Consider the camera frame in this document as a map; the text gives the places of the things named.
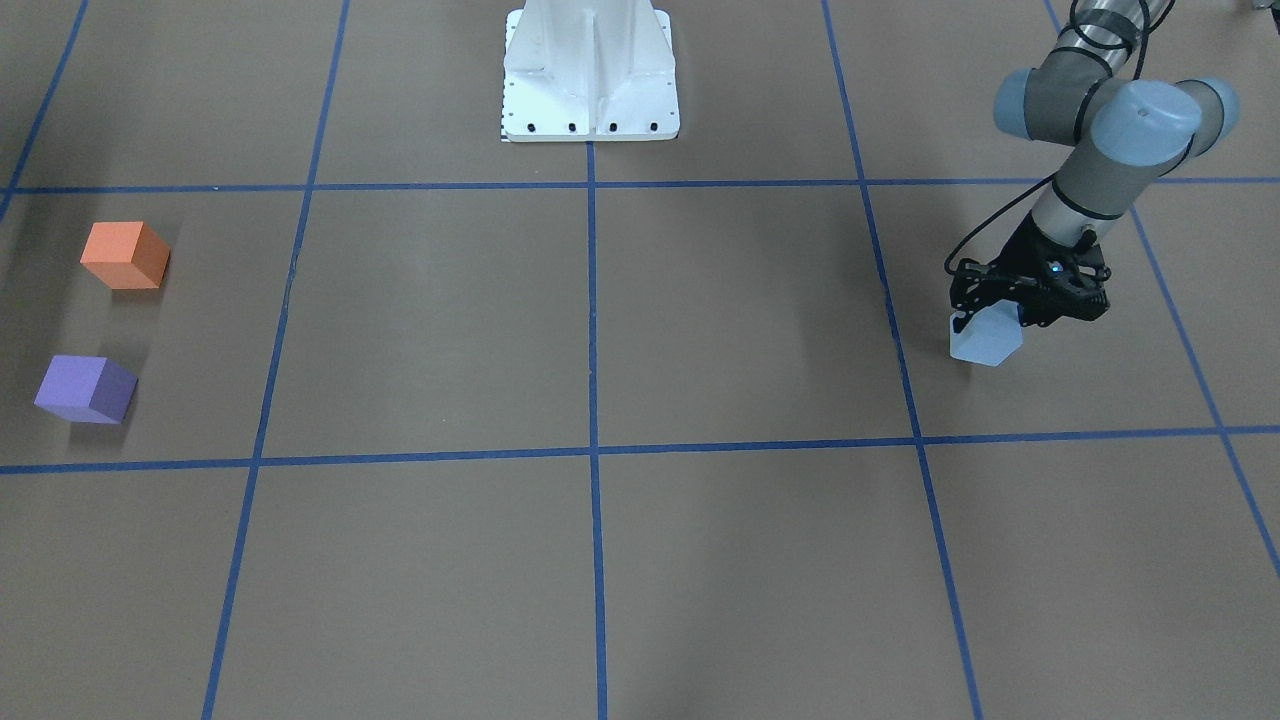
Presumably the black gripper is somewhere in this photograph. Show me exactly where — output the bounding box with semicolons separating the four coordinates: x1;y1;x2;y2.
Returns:
948;217;1111;329

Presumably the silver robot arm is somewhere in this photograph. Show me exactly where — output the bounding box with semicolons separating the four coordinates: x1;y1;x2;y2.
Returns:
943;1;1240;332

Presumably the purple foam block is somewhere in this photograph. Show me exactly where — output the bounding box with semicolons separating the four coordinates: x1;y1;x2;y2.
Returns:
35;355;138;425

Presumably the light blue foam block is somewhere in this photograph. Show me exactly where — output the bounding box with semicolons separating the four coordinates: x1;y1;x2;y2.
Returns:
948;300;1024;366

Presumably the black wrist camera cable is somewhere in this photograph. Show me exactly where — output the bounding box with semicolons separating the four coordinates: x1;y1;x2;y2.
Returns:
945;176;1061;277

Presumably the orange foam block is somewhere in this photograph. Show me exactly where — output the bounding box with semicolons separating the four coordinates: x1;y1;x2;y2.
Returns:
79;222;172;291

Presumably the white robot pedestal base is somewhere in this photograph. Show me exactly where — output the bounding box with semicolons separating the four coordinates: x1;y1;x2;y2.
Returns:
500;1;681;143

